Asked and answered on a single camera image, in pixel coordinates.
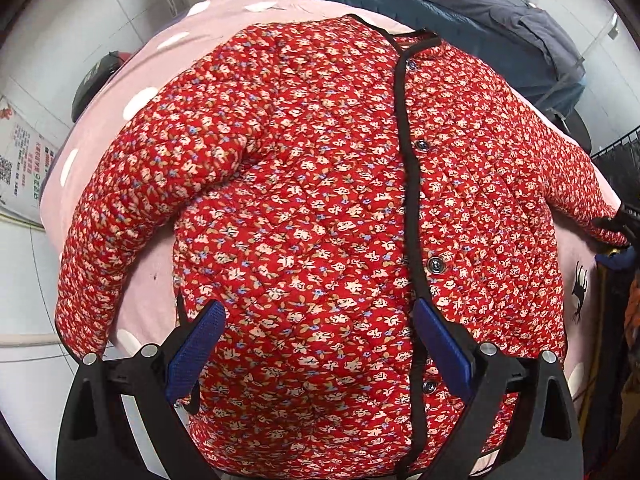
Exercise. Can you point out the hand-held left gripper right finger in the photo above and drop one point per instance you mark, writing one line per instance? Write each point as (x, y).
(442, 342)

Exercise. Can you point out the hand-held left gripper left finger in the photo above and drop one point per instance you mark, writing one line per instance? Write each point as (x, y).
(197, 345)

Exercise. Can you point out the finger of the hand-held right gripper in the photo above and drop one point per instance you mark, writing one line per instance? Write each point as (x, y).
(617, 260)
(627, 225)

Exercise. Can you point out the red floral quilted jacket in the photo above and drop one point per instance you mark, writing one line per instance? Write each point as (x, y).
(320, 200)

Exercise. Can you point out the black metal trolley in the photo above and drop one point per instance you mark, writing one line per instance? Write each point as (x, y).
(617, 160)

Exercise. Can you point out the black round stool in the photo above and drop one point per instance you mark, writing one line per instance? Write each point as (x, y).
(575, 132)

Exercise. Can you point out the black device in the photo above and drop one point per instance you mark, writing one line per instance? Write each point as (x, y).
(97, 82)

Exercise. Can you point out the pink polka dot bed sheet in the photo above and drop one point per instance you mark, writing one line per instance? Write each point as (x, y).
(150, 60)

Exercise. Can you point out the wall poster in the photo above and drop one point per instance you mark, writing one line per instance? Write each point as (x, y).
(25, 160)

